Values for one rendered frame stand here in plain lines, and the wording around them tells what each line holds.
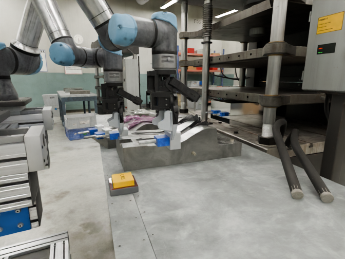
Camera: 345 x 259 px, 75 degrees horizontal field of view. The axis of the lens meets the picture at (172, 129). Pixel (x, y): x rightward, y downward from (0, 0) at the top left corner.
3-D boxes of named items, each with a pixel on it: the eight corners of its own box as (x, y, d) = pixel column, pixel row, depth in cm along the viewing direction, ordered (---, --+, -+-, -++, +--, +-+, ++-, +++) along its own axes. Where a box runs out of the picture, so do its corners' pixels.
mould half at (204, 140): (123, 171, 80) (122, 135, 77) (116, 150, 104) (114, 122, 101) (241, 155, 97) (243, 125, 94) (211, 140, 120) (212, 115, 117)
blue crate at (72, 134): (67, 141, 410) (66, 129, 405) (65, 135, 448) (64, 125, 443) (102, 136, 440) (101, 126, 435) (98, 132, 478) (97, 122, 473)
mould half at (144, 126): (108, 149, 106) (106, 126, 103) (90, 137, 126) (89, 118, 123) (188, 133, 135) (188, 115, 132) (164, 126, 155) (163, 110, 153)
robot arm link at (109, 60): (107, 44, 92) (125, 43, 90) (108, 72, 95) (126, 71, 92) (95, 41, 85) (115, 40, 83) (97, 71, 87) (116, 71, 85)
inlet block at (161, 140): (140, 153, 68) (139, 136, 66) (137, 148, 72) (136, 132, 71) (180, 148, 72) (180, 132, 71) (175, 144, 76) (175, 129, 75)
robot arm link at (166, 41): (142, 15, 64) (167, 19, 69) (144, 55, 67) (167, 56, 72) (157, 7, 58) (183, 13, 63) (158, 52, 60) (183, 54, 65)
